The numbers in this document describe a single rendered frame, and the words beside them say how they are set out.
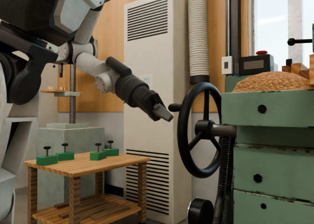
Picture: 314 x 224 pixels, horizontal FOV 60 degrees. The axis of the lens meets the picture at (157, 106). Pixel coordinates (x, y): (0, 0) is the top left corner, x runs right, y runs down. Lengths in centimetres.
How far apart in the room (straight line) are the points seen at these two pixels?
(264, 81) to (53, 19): 49
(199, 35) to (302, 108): 174
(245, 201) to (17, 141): 60
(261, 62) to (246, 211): 36
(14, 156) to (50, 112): 279
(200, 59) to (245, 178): 161
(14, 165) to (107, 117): 216
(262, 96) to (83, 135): 227
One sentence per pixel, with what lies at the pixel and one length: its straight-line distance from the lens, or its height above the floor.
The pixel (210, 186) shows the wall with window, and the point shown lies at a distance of 231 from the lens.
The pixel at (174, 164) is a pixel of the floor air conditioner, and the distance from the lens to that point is 211.
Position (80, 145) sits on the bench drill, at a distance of 263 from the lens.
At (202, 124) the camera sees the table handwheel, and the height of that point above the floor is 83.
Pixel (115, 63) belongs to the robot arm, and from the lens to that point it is 88.
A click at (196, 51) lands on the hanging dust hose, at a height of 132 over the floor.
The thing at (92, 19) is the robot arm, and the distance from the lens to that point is 104.
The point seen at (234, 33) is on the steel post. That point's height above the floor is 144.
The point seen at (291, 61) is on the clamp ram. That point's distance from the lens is 75.
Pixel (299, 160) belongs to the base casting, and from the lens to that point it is 54.
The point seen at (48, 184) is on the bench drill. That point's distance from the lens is 277.
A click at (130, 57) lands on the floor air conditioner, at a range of 237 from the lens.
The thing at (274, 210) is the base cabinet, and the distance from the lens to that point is 57.
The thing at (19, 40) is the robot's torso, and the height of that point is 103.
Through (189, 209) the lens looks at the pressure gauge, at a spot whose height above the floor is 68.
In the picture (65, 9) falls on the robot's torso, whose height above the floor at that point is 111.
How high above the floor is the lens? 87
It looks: 1 degrees up
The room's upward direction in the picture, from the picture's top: straight up
